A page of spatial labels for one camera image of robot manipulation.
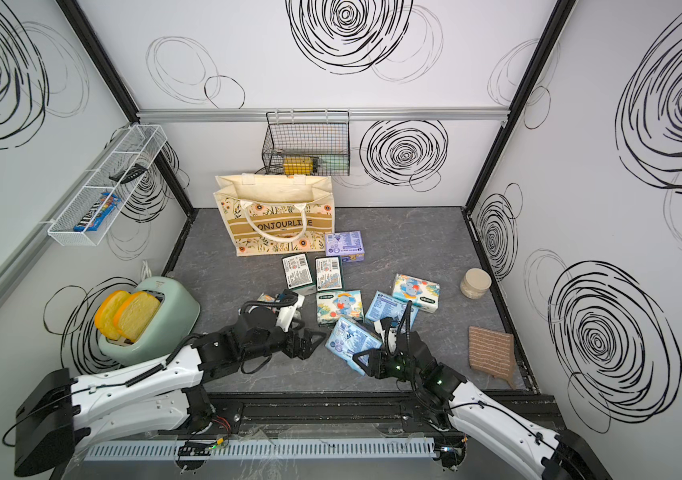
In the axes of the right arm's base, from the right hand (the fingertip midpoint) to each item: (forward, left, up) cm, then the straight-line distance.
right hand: (359, 360), depth 79 cm
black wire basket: (+62, +18, +26) cm, 70 cm away
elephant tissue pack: (+17, +28, +2) cm, 33 cm away
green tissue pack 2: (+26, +10, +2) cm, 28 cm away
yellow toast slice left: (+3, +59, +19) cm, 62 cm away
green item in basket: (+47, +8, +29) cm, 56 cm away
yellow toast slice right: (+4, +54, +18) cm, 56 cm away
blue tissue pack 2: (+4, +3, +4) cm, 7 cm away
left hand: (+4, +11, +9) cm, 15 cm away
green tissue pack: (+25, +20, +2) cm, 32 cm away
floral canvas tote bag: (+41, +27, +13) cm, 51 cm away
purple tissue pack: (+38, +4, +2) cm, 38 cm away
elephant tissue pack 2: (+15, +8, +1) cm, 17 cm away
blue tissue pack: (+15, -8, +2) cm, 17 cm away
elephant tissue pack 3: (+20, -19, 0) cm, 28 cm away
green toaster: (+5, +48, +10) cm, 49 cm away
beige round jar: (+24, -36, +2) cm, 43 cm away
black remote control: (+38, +62, +32) cm, 80 cm away
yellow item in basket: (+46, +19, +29) cm, 58 cm away
